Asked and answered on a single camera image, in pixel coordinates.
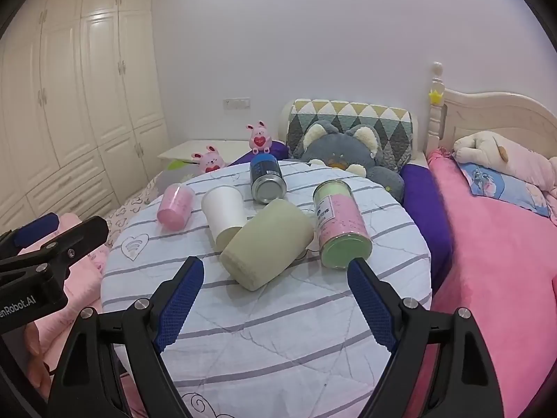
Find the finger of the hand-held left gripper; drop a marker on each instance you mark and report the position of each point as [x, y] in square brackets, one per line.
[82, 235]
[39, 225]

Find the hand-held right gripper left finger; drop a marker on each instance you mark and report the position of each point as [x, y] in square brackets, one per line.
[182, 300]

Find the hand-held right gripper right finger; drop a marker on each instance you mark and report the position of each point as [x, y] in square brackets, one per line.
[370, 300]

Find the beige cup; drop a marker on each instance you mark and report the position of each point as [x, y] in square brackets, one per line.
[265, 244]

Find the pink cup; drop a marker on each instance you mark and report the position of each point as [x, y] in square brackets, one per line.
[174, 207]

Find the white cup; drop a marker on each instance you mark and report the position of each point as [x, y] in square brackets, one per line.
[222, 213]

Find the light pink cloth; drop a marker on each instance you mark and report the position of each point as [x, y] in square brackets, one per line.
[82, 278]

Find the heart print sheet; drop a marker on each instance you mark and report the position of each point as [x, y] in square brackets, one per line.
[130, 209]

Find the pink and green canister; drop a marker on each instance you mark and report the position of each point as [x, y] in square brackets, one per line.
[339, 222]

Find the pink blanket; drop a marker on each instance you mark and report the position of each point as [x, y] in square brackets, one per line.
[491, 270]

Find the cream wardrobe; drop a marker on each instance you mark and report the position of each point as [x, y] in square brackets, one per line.
[65, 96]

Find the white nightstand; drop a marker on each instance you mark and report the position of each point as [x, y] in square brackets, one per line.
[191, 150]

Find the pink bunny toy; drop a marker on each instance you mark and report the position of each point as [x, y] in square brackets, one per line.
[210, 162]
[260, 139]

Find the blue metal can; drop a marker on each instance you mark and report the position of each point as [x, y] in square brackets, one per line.
[265, 174]

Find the grey cat plush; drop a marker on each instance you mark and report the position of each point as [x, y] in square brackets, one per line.
[335, 148]

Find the blue cartoon pillow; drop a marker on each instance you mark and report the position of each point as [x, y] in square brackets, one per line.
[496, 183]

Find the white and pink plush toy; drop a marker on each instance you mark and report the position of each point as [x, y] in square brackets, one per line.
[478, 148]

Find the triangle patterned cushion cover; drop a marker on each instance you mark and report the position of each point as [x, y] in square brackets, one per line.
[348, 113]

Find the yellow star sticker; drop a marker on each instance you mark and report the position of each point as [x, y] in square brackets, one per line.
[435, 96]

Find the cream bed headboard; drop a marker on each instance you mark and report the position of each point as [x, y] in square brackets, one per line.
[487, 113]

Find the wall socket panel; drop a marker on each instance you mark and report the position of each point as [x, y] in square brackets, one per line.
[236, 103]

